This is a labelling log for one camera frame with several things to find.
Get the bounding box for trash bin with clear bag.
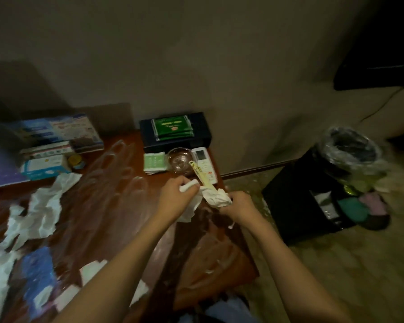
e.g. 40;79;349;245
321;126;386;176

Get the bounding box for teal cleaning cloth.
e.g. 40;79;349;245
340;197;370;224

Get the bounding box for person's left hand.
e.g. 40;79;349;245
155;175;202;223

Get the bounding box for black tissue box green label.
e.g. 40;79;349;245
139;111;212;153

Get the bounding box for black power cable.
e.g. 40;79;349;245
357;87;404;127

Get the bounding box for person's right forearm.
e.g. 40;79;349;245
246;215;351;323

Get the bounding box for person's right hand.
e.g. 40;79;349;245
219;190;262;226

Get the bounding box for black television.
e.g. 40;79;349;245
333;0;404;92

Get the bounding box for small teal box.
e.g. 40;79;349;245
22;154;71;180

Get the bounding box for black low cabinet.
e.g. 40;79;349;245
261;148;378;246

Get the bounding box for white remote control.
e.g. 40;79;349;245
192;147;220;186

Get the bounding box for white paper scraps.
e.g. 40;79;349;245
0;173;149;323

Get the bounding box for cream paper strip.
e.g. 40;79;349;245
189;160;217;190

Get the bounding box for small green white packet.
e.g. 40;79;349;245
143;152;169;174

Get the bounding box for white paper scrap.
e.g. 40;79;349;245
178;178;234;223

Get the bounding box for clear glass ashtray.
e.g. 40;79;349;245
167;147;198;175

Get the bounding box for person's blue trousers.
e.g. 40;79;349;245
182;296;257;323

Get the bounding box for blue plastic wrapper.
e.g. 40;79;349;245
20;245;58;314

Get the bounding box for person's left forearm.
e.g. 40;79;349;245
54;213;175;323

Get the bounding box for purple desk calendar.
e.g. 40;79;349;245
0;144;29;190

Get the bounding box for reddish wooden desk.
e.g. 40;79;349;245
0;131;260;323

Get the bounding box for small orange jar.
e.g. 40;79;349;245
67;153;86;170

